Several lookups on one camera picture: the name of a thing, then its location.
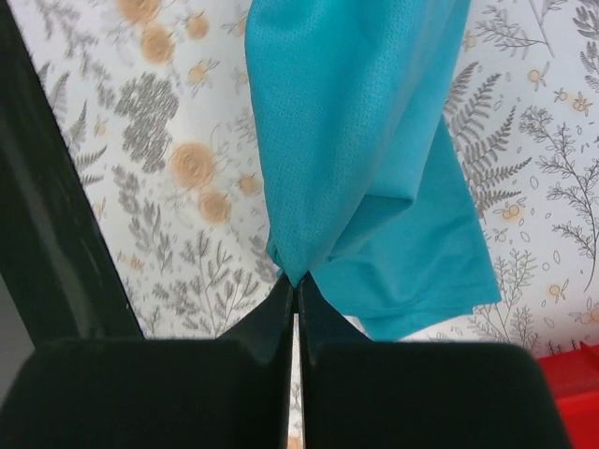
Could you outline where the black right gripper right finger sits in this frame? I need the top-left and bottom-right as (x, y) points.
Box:
(298, 276), (570, 448)

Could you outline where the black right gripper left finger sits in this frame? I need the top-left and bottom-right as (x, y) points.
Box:
(1, 278), (293, 448)

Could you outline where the teal t shirt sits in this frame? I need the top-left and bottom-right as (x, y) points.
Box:
(244, 1), (501, 340)

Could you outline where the red plastic tray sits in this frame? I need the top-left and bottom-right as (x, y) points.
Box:
(537, 341), (599, 449)

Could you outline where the floral patterned table mat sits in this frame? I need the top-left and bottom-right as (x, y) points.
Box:
(13, 1), (598, 355)

